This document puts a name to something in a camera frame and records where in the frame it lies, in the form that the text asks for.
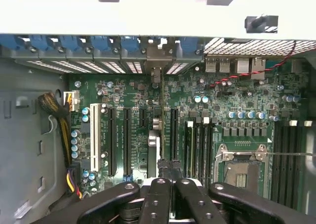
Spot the short black expansion slot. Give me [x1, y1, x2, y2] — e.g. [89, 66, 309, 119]
[139, 107, 148, 127]

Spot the medium black expansion slot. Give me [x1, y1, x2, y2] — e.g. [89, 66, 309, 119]
[170, 107, 180, 161]

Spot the green motherboard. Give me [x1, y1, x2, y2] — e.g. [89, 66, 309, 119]
[68, 58, 309, 210]

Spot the thin locking lever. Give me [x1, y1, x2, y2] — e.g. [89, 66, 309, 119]
[265, 151, 316, 158]

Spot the power supply wire bundle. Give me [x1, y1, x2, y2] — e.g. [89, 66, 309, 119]
[38, 91, 84, 224]

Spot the CPU socket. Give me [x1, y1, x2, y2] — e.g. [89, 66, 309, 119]
[214, 144, 274, 202]

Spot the red black twisted wire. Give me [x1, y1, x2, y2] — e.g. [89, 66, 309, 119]
[209, 40, 297, 88]

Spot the white expansion slot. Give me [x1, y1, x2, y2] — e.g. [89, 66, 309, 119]
[89, 102, 102, 172]

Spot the green RAM stick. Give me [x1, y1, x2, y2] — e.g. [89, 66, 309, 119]
[185, 121, 196, 181]

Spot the open black PC case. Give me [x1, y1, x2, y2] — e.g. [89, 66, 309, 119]
[0, 13, 316, 224]

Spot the metal socket cover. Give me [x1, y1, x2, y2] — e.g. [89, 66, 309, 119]
[221, 144, 269, 161]

